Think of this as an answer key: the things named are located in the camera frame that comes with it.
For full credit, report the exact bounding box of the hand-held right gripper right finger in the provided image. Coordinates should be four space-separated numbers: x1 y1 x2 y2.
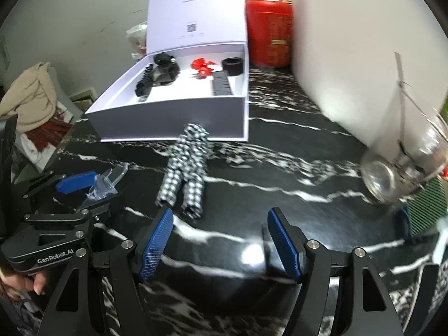
267 207 405 336

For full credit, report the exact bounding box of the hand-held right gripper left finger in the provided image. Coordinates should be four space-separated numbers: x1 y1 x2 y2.
37 207 174 336

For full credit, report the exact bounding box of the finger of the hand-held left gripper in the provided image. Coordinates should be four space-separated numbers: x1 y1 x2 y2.
24 196 118 232
23 170 99 200

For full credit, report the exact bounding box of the black white checkered bow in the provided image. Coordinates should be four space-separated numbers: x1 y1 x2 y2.
156 123 211 221

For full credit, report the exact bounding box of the white lidded gift box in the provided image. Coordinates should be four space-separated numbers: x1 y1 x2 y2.
85 0 251 143

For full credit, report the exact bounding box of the black lace claw clip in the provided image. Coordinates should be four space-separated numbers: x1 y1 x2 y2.
152 52 181 77

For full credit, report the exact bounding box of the black tape roll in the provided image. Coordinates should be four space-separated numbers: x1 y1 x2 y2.
222 57 244 76

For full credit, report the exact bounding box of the person's left hand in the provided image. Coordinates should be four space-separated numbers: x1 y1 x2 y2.
0 264 48 302

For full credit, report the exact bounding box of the red plaid scarf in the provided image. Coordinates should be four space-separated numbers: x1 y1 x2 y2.
21 107 76 155

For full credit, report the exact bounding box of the cream knitted cloth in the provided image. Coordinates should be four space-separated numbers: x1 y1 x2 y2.
0 62 58 134

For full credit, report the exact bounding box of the clear glass jar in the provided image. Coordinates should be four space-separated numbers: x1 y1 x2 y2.
360 112 448 204

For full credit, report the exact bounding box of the smoky grey cube box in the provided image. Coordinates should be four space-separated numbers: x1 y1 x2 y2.
152 68 176 86

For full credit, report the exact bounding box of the green striped mat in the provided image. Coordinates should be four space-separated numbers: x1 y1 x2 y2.
408 177 448 239

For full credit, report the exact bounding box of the white plastic bag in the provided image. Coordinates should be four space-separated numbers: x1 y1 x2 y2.
126 21 149 60

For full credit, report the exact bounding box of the red hair clip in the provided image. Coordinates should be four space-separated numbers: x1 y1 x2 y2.
190 58 218 79

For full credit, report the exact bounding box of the thin metal rod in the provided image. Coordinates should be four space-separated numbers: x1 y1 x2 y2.
394 52 409 148

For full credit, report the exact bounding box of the white plastic board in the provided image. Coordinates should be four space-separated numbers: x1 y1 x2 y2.
285 0 448 148

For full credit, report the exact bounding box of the red canister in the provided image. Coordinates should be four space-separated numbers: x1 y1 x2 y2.
245 0 294 69

